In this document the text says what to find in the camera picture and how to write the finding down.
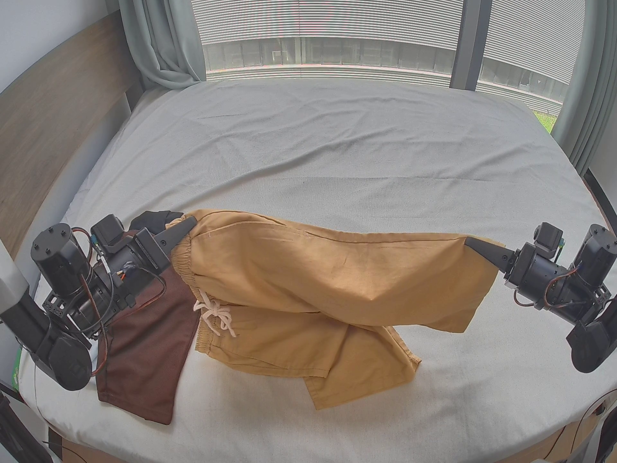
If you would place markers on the grey-green curtain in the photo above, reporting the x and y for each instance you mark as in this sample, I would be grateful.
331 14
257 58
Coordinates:
588 89
154 27

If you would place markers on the window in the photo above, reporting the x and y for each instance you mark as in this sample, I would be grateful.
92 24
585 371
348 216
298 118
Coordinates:
337 7

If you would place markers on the mustard yellow shorts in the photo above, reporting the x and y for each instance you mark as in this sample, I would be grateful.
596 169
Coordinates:
313 268

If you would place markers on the brown shorts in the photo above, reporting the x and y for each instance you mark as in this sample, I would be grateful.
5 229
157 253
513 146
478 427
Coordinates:
144 355

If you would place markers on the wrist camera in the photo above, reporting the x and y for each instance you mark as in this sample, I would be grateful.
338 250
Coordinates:
549 237
108 229

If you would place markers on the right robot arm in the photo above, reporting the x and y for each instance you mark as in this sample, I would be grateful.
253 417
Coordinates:
595 253

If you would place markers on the black garment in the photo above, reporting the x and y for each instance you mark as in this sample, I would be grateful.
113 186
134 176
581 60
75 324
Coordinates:
154 220

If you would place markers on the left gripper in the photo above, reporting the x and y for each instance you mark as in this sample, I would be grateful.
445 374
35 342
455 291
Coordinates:
144 258

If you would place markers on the bed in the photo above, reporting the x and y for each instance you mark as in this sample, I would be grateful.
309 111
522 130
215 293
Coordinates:
337 138

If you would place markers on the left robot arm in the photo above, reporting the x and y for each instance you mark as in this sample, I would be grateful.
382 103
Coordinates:
60 258

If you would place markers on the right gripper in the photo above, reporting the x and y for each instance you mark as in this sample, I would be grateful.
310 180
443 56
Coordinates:
532 275

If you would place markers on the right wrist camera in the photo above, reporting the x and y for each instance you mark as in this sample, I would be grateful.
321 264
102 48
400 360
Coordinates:
549 237

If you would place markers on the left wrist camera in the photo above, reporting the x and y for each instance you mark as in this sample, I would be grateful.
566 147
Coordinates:
108 229

